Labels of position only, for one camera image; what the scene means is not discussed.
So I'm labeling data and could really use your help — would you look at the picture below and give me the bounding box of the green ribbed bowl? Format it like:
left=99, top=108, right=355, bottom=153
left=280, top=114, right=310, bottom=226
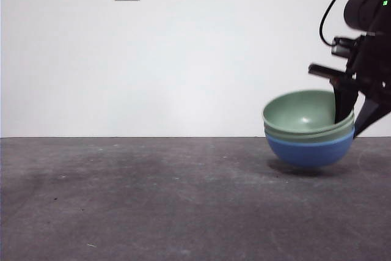
left=261, top=89, right=356, bottom=136
left=263, top=119, right=356, bottom=145

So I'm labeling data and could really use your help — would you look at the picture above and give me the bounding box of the blue ribbed bowl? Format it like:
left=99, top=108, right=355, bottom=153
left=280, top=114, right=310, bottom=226
left=265, top=128, right=356, bottom=169

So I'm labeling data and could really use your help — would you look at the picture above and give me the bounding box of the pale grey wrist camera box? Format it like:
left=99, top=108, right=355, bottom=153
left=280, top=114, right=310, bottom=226
left=331, top=37, right=366, bottom=59

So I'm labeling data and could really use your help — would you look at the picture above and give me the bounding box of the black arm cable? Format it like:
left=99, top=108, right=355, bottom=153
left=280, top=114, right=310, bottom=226
left=319, top=0, right=363, bottom=47

